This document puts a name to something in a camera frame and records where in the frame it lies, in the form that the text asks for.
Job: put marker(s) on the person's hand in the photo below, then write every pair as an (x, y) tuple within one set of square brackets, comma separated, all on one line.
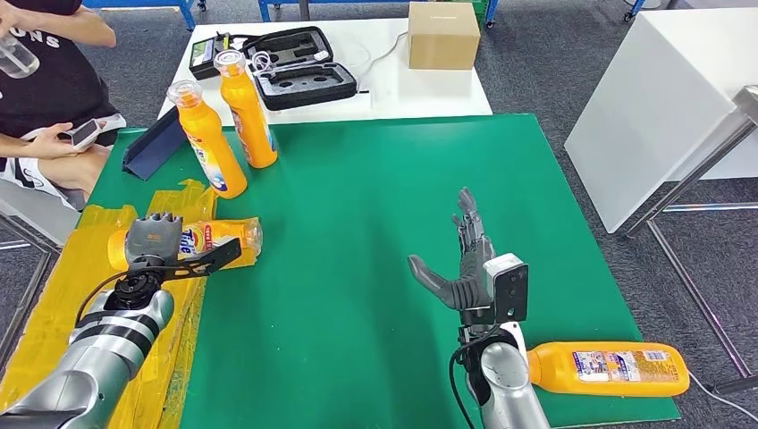
[(7, 25), (50, 142)]

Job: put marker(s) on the grey stool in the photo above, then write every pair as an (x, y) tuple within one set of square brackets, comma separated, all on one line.
[(29, 210)]

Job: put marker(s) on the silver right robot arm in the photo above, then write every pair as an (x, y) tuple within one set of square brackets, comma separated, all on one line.
[(503, 385)]

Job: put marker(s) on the blue metal rack frame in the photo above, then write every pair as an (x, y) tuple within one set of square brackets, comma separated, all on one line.
[(142, 3), (263, 9)]

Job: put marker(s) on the black foam-lined case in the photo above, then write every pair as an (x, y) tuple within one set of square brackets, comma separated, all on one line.
[(301, 68)]

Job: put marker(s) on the black device with screen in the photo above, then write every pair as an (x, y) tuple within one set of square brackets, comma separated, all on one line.
[(204, 56)]

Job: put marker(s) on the steel stool frame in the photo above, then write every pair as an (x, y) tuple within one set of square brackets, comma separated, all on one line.
[(15, 244)]

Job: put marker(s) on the person's left hand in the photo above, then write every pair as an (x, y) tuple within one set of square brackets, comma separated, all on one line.
[(7, 25)]

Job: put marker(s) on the brown cardboard box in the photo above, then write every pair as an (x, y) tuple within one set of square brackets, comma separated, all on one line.
[(443, 37)]

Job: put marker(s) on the person's right hand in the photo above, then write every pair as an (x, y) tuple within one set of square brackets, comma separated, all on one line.
[(50, 142)]

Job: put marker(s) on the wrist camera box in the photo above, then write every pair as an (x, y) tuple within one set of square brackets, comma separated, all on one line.
[(219, 254), (509, 290)]

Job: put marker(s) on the blue folding tablet case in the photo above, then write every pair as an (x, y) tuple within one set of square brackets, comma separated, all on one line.
[(151, 149)]

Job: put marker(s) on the person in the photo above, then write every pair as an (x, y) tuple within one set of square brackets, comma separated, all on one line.
[(53, 83)]

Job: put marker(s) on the orange detergent bottle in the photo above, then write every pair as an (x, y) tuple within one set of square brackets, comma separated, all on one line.
[(254, 127), (216, 157), (207, 234), (610, 370)]

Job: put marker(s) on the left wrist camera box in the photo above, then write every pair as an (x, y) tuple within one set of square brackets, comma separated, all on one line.
[(219, 254)]

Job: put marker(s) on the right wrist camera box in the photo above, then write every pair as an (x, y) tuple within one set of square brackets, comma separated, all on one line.
[(509, 290)]

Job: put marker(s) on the steel table frame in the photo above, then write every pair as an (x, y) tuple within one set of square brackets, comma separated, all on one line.
[(699, 164)]

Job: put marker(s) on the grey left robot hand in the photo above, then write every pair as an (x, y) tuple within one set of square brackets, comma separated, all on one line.
[(153, 240)]

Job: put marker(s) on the smartphone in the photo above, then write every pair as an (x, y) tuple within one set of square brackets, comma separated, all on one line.
[(83, 133)]

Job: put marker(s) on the white cabinet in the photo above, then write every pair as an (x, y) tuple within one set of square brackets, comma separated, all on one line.
[(651, 100)]

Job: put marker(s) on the white table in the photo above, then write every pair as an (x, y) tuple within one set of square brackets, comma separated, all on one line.
[(426, 95)]

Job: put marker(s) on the person's left forearm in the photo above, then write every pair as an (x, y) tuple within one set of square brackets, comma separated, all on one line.
[(65, 26)]

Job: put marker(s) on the blue cart leg with caster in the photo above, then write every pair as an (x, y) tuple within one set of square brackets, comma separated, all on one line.
[(635, 9)]

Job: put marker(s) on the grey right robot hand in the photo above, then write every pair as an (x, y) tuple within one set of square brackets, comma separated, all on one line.
[(471, 284)]

